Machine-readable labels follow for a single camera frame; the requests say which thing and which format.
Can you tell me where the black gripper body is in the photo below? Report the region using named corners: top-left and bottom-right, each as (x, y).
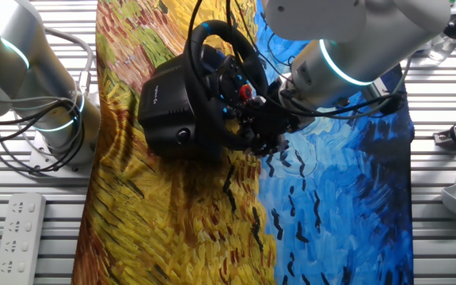
top-left (247, 77), bottom-right (304, 139)

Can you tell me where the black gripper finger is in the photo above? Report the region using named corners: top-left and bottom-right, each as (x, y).
top-left (227, 94), bottom-right (268, 124)
top-left (249, 132), bottom-right (288, 158)

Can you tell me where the black racing steering wheel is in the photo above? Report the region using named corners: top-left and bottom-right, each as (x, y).
top-left (186, 19), bottom-right (271, 152)

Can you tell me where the painted wheat field mat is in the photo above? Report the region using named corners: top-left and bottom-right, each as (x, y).
top-left (71, 0), bottom-right (416, 285)

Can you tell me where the clear spray bottle black cap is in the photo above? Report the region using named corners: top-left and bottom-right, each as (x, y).
top-left (425, 8), bottom-right (456, 63)

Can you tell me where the white power strip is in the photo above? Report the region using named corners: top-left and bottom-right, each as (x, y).
top-left (0, 192), bottom-right (48, 285)

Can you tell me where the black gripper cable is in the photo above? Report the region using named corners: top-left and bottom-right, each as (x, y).
top-left (184, 0), bottom-right (413, 122)

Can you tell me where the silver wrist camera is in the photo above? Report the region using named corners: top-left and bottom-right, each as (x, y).
top-left (360, 77), bottom-right (391, 105)

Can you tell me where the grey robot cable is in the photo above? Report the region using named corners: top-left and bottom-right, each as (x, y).
top-left (45, 27), bottom-right (95, 100)

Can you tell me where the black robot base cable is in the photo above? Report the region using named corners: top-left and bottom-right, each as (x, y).
top-left (0, 97), bottom-right (87, 175)

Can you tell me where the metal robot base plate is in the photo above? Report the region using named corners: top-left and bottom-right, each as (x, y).
top-left (28, 130), bottom-right (97, 177)

